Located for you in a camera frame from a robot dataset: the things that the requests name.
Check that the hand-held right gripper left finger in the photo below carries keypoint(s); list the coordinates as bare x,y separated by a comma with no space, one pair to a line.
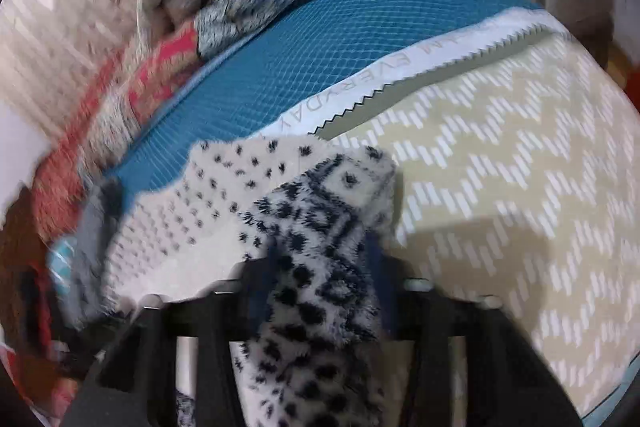
212,332

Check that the teal mesh mattress pad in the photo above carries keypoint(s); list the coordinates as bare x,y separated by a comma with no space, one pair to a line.
350,22

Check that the beige zigzag blanket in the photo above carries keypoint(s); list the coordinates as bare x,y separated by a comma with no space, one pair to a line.
510,167

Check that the grey garment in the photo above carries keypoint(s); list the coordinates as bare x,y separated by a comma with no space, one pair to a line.
92,252

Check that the red floral quilt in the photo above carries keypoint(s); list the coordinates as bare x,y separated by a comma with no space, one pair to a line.
155,77

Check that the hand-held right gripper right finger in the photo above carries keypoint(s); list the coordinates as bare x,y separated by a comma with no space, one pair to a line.
450,347

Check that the cream black-spotted fleece garment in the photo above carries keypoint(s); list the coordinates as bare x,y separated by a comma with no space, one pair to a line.
320,217

